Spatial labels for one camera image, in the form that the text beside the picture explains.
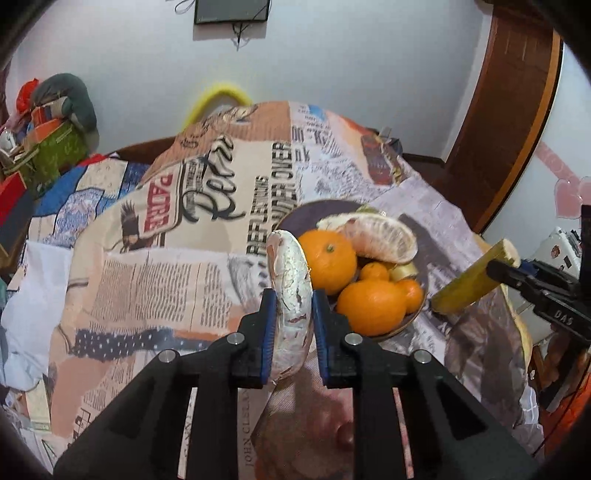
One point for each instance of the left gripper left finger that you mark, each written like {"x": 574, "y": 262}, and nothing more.
{"x": 178, "y": 399}

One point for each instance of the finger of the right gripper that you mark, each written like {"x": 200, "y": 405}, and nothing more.
{"x": 509, "y": 275}
{"x": 532, "y": 268}

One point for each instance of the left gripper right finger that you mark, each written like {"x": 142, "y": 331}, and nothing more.
{"x": 409, "y": 411}

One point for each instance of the yellow banana piece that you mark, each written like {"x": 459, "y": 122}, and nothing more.
{"x": 397, "y": 271}
{"x": 474, "y": 283}

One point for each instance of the peeled pomelo segment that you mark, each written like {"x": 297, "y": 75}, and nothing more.
{"x": 378, "y": 237}

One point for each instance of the small mandarin orange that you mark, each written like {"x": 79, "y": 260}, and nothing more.
{"x": 374, "y": 271}

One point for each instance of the large orange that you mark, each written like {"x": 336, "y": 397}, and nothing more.
{"x": 373, "y": 307}
{"x": 331, "y": 259}

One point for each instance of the white sticker covered case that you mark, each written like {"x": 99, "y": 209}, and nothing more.
{"x": 562, "y": 250}

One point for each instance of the brown wooden door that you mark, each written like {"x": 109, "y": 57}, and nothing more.
{"x": 507, "y": 113}

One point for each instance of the newspaper print bed cover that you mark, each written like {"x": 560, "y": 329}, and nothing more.
{"x": 177, "y": 261}

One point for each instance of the purple round plate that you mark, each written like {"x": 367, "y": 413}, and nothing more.
{"x": 300, "y": 219}

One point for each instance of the blue patchwork quilt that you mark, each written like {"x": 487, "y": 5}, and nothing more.
{"x": 79, "y": 196}

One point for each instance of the red flat box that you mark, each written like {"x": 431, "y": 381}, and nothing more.
{"x": 12, "y": 188}

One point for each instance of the yellow curved pillow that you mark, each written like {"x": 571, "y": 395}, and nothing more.
{"x": 219, "y": 93}

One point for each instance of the grey neck pillow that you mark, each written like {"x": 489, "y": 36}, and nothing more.
{"x": 68, "y": 97}

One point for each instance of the pink heart wall decal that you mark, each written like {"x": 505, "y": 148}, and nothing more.
{"x": 571, "y": 192}

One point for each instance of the wall mounted black monitor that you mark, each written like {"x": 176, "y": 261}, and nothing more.
{"x": 231, "y": 11}

